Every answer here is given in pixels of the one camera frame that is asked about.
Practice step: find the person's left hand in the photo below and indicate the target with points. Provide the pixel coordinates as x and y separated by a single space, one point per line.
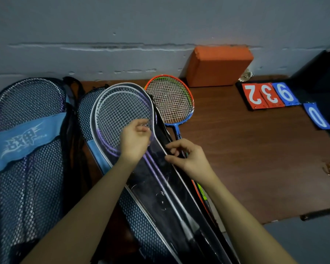
132 144

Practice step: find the person's right hand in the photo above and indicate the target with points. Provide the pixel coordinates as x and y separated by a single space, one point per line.
195 164

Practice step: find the person's left thumb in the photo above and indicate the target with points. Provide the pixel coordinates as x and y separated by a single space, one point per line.
144 129

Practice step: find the person's right thumb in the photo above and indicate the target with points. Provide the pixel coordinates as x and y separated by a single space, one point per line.
174 160

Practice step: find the black mesh racket bag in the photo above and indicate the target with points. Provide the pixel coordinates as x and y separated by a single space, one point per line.
159 189

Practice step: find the person's right forearm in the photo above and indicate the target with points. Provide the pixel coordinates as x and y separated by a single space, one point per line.
244 225

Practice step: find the person's left forearm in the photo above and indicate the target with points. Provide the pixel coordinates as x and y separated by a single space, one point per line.
82 214

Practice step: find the orange blue badminton racket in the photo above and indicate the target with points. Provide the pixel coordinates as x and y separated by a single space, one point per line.
170 98

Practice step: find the black scoreboard base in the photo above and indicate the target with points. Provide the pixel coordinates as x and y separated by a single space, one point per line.
240 90

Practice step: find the orange foam block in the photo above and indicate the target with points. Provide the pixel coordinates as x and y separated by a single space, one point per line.
218 65

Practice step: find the red flip card curved digit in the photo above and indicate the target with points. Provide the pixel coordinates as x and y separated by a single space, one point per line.
254 96

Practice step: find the white shuttlecock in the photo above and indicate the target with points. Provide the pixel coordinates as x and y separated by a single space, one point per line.
246 76

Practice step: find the red flip card double-bowed digit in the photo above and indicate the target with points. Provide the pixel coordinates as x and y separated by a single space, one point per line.
272 94

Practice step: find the purple racket inside mesh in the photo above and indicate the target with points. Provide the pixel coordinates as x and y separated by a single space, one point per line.
27 104

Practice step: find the closed mesh racket bag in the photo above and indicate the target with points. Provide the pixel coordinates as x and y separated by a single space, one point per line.
30 173

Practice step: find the blue flip card tailed digit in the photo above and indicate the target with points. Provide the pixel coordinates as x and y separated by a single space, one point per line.
286 93

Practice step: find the blue flip card oval digit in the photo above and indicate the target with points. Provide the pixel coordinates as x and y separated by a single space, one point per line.
317 115

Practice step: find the black metal bar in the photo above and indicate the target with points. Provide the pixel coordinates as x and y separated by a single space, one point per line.
321 213

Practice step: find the white frame badminton racket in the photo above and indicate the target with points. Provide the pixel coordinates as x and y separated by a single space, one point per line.
118 107

